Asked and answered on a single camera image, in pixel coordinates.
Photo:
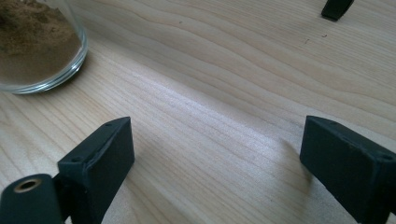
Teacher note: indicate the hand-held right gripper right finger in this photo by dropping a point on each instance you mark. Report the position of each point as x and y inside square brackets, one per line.
[345, 168]

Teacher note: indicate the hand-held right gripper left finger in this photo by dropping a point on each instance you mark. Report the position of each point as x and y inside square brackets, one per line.
[93, 174]

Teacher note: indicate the short glass jar white lid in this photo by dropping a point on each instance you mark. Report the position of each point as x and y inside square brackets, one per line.
[37, 46]

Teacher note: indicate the black raised shelf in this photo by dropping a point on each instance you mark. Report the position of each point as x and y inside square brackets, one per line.
[336, 8]

